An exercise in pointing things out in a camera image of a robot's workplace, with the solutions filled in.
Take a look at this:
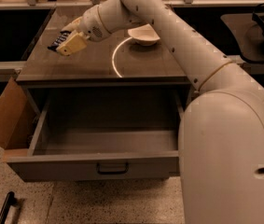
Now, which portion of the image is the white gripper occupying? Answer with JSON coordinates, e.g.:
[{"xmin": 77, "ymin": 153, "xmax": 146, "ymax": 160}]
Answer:
[{"xmin": 57, "ymin": 5, "xmax": 110, "ymax": 56}]

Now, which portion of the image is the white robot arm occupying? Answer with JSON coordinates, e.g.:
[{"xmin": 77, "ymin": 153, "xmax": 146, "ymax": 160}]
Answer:
[{"xmin": 57, "ymin": 0, "xmax": 264, "ymax": 224}]

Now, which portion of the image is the grey cabinet with glossy top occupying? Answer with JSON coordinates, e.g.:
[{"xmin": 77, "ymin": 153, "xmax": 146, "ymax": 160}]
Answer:
[{"xmin": 17, "ymin": 7, "xmax": 190, "ymax": 108}]

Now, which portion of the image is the open grey top drawer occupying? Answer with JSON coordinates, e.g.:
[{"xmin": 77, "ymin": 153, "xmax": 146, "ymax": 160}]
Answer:
[{"xmin": 7, "ymin": 90, "xmax": 183, "ymax": 182}]

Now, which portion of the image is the white bowl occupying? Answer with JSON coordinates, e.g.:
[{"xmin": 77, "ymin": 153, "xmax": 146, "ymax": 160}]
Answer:
[{"xmin": 128, "ymin": 24, "xmax": 160, "ymax": 46}]

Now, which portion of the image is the brown cardboard panel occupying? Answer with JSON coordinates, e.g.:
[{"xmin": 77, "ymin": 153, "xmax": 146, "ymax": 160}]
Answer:
[{"xmin": 0, "ymin": 77, "xmax": 36, "ymax": 149}]

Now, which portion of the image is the black drawer handle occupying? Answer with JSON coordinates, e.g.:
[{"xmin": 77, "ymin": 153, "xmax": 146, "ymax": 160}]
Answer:
[{"xmin": 96, "ymin": 162, "xmax": 129, "ymax": 175}]

